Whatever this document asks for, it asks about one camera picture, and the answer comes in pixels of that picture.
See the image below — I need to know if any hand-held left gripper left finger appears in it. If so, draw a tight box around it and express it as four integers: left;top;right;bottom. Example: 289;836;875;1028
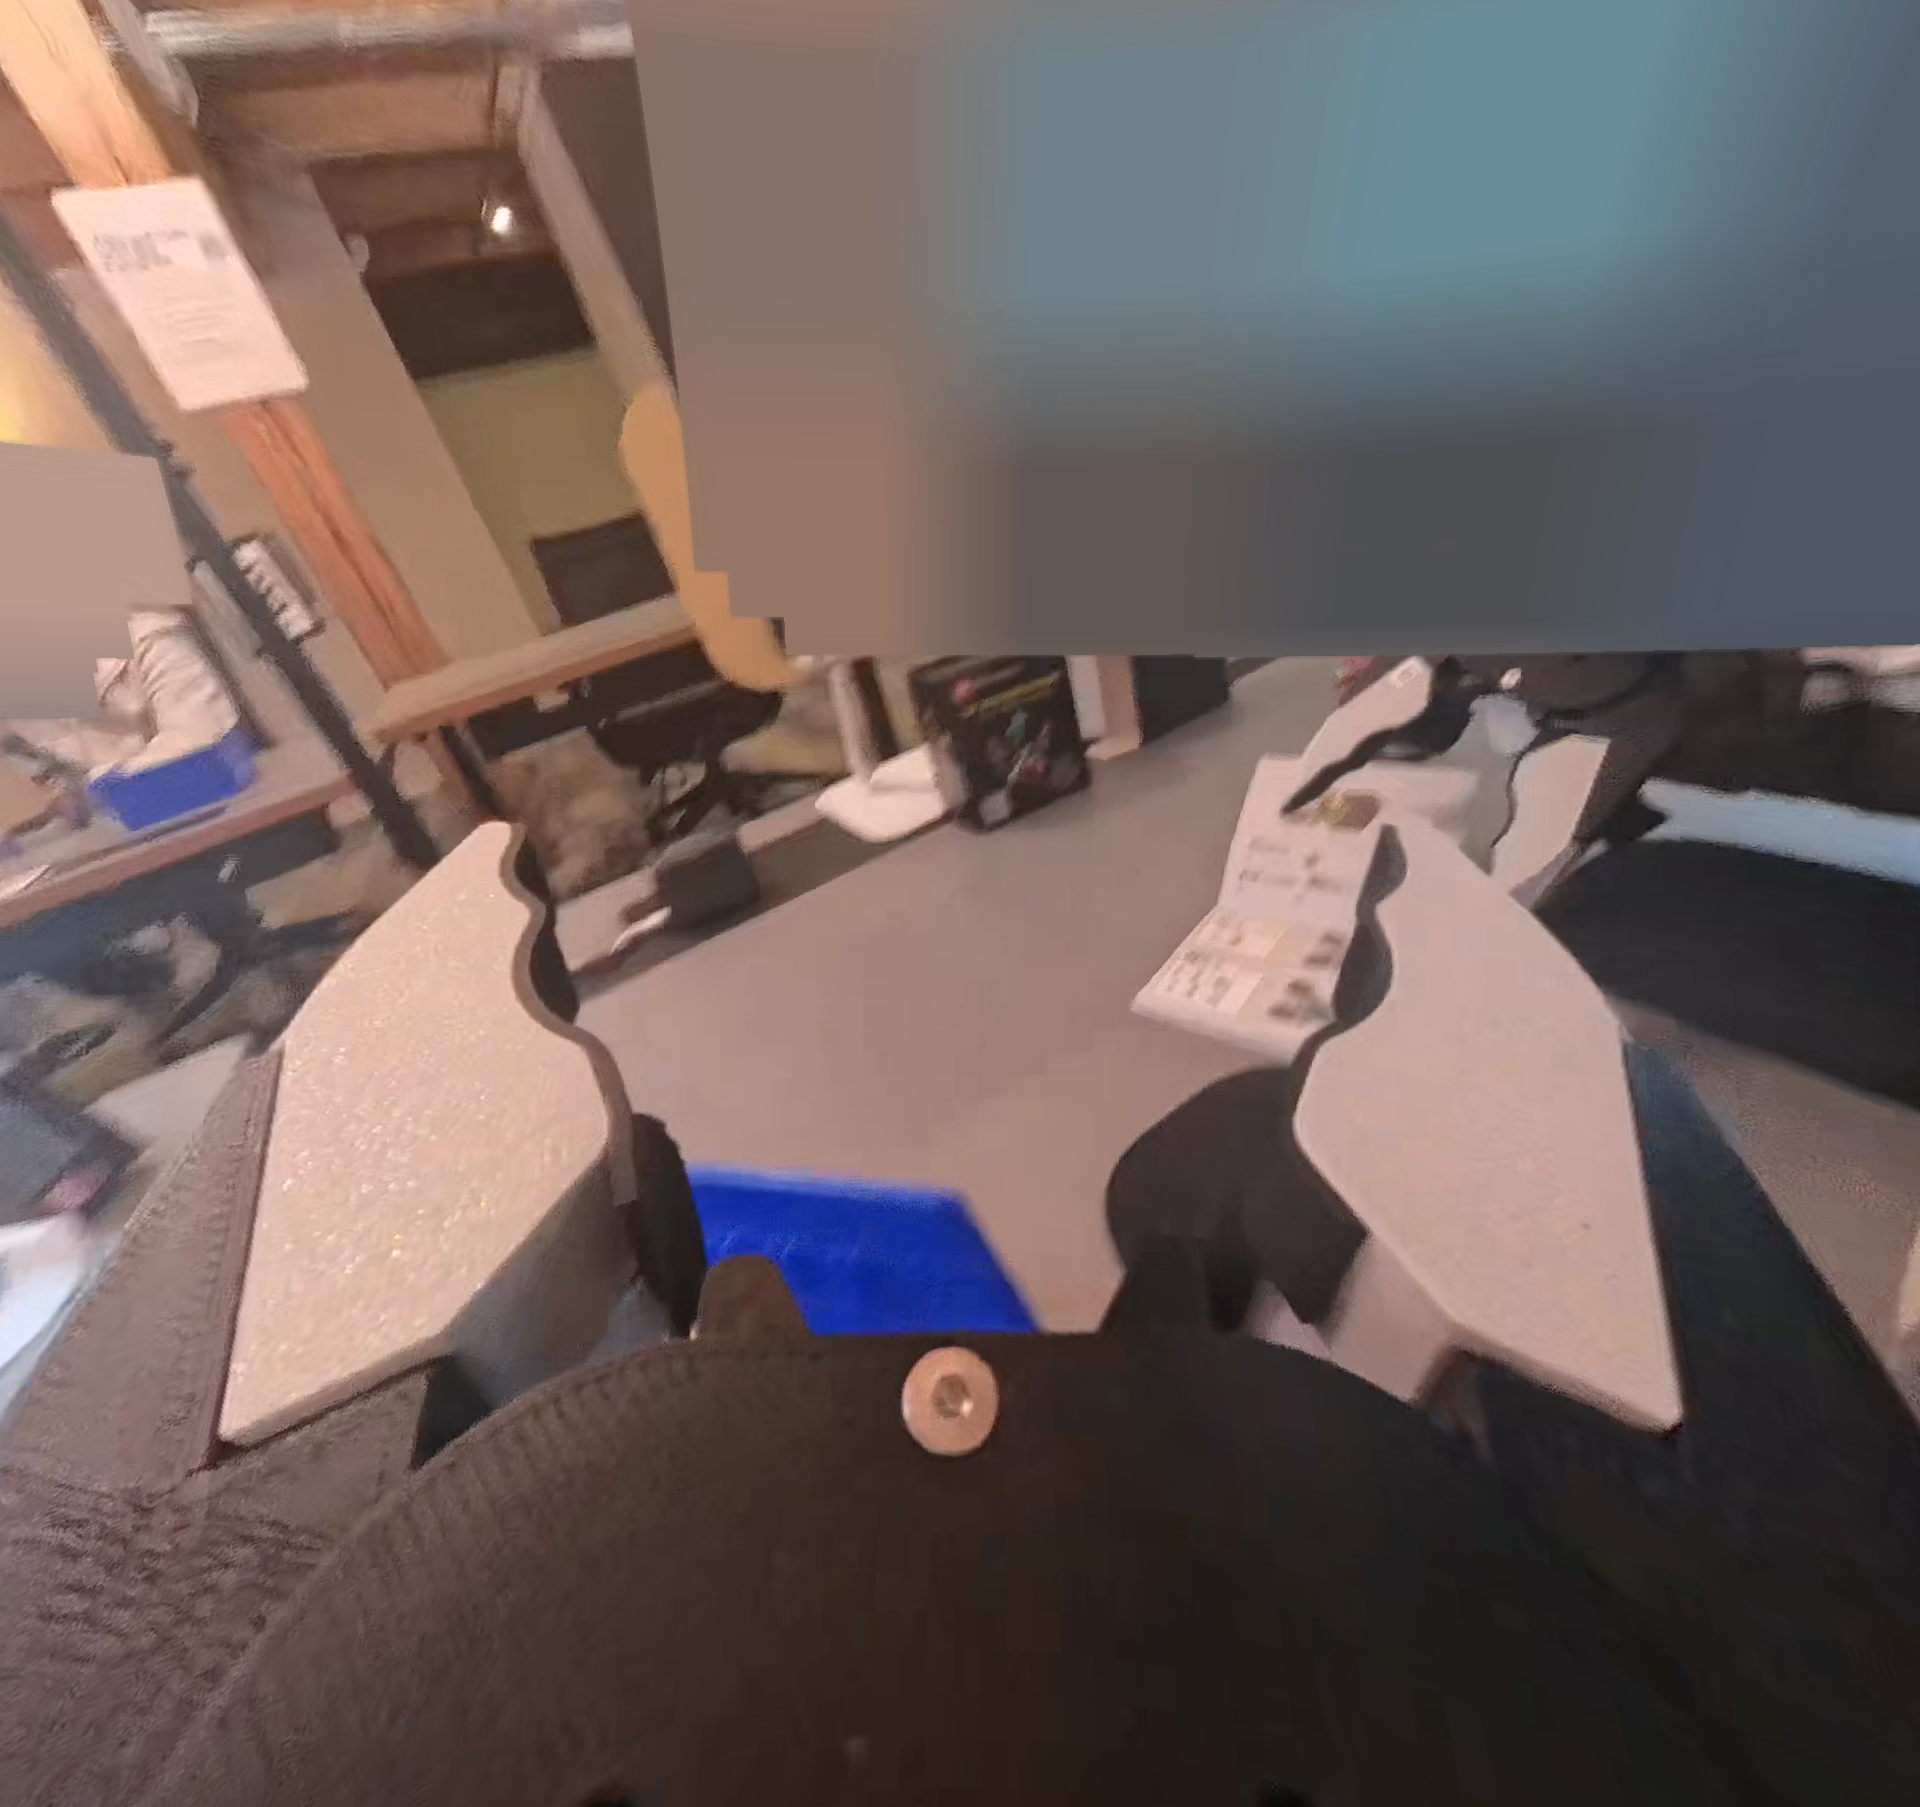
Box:
221;820;664;1450

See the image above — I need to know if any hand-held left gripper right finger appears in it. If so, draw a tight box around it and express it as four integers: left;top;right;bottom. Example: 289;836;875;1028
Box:
1289;825;1685;1437

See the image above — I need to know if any grey desk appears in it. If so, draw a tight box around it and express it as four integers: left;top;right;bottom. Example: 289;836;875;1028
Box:
556;655;1920;1337

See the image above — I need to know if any paper instruction booklet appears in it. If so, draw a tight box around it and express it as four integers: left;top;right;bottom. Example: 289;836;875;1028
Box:
1132;754;1399;1047

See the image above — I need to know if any small black device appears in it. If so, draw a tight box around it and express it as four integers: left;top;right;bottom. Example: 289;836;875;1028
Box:
618;833;760;963

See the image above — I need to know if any wooden work table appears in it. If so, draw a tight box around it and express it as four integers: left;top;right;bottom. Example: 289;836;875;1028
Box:
0;741;355;930

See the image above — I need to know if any small blue bin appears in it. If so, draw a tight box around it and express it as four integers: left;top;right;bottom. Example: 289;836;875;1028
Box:
87;730;266;834

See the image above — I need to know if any large blue plastic bin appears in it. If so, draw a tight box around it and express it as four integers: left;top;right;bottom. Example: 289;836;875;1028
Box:
687;1161;1039;1338

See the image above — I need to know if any black office chair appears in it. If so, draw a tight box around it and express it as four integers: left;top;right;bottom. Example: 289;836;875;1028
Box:
582;644;785;836

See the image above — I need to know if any black toy brick box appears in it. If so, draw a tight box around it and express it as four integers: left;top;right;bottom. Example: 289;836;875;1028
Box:
908;655;1091;834

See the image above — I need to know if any white sign stand base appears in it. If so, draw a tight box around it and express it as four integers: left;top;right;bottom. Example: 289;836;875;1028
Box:
814;661;965;843

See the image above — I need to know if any black metal rack pole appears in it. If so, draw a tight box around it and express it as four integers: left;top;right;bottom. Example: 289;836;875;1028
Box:
0;209;443;871

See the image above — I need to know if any white paper notice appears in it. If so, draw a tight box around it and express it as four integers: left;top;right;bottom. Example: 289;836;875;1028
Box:
51;179;310;415

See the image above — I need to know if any wooden post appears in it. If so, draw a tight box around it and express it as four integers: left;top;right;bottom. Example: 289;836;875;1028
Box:
0;0;453;691

